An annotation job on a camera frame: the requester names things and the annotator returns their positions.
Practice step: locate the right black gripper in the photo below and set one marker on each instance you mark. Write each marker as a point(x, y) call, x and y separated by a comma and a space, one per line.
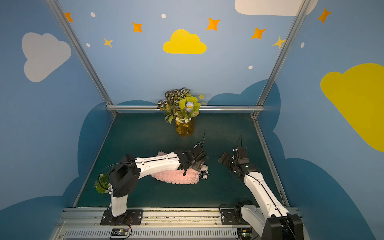
point(229, 162)

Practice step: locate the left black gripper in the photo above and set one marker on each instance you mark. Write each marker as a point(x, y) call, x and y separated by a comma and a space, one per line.
point(199, 161)

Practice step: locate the pink knitted bag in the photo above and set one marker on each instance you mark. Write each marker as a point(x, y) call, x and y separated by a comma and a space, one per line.
point(176, 177)

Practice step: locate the panda plush decoration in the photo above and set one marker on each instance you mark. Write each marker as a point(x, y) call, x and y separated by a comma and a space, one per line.
point(204, 173)

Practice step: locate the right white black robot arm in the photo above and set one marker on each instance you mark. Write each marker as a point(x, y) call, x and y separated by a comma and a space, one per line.
point(270, 219)

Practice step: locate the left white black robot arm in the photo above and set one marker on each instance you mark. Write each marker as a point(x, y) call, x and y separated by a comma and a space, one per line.
point(125, 175)

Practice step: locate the flower bouquet in amber vase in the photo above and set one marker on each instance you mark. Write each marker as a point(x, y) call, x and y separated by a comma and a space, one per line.
point(181, 108)

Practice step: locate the right green circuit board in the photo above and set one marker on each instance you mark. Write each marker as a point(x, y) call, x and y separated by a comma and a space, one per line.
point(244, 234)

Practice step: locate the green circuit board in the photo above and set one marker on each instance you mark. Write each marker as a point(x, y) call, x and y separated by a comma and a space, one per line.
point(119, 233)
point(244, 234)

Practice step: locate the left green circuit board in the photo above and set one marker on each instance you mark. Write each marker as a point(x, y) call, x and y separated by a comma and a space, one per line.
point(119, 233)

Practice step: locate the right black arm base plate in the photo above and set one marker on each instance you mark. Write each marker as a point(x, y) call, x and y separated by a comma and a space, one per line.
point(232, 217)

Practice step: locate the aluminium back frame bar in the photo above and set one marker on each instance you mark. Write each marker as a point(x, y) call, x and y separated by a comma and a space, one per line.
point(202, 108)

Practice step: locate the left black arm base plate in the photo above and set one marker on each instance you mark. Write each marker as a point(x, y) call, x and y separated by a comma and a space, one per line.
point(129, 218)

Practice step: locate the aluminium front rail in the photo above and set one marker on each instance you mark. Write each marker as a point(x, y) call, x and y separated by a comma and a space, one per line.
point(157, 224)

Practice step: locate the right aluminium frame post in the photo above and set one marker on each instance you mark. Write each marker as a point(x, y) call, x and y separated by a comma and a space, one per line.
point(291, 36)

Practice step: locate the aluminium frame post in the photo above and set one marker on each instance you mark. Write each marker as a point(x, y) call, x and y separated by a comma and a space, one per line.
point(291, 36)
point(71, 35)

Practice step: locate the left aluminium frame post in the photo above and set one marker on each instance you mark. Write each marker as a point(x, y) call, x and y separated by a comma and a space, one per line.
point(71, 35)

